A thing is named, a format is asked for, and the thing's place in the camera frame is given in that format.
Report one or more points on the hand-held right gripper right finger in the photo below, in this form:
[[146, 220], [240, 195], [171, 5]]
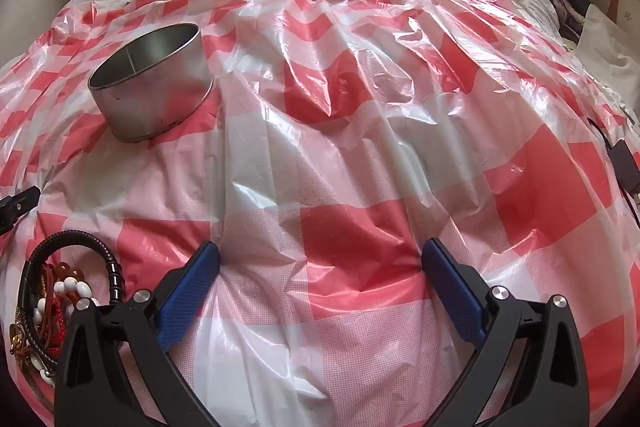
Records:
[[455, 294]]

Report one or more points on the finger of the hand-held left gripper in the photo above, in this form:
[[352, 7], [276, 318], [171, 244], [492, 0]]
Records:
[[17, 204]]

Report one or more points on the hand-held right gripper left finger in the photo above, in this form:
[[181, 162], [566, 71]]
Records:
[[187, 297]]

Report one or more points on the round metal tin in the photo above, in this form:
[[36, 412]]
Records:
[[160, 102]]

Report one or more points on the red white checked plastic sheet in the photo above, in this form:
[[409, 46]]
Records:
[[320, 157]]

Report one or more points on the black device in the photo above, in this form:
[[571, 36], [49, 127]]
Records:
[[625, 167]]

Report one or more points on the white pillow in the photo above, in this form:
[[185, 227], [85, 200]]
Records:
[[607, 52]]

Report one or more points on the dark clothes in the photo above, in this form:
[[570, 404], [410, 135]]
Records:
[[570, 4]]

